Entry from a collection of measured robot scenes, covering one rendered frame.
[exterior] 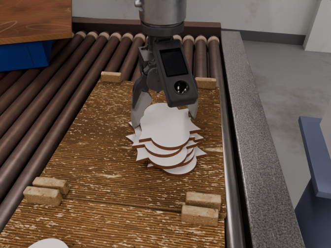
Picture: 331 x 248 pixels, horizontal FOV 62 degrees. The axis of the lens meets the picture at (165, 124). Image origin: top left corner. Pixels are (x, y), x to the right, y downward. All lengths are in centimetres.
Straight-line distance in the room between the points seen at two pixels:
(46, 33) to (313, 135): 80
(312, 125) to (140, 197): 53
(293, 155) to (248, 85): 126
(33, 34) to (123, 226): 64
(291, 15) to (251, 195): 322
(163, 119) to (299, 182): 144
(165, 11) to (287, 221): 40
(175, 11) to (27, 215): 40
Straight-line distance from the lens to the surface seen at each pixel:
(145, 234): 46
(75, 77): 91
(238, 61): 99
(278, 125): 228
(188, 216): 46
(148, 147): 51
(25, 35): 93
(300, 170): 199
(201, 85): 77
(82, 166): 57
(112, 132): 63
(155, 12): 43
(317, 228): 91
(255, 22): 365
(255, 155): 63
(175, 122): 55
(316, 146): 78
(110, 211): 49
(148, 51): 52
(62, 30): 93
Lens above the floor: 134
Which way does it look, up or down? 39 degrees down
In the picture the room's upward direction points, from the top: straight up
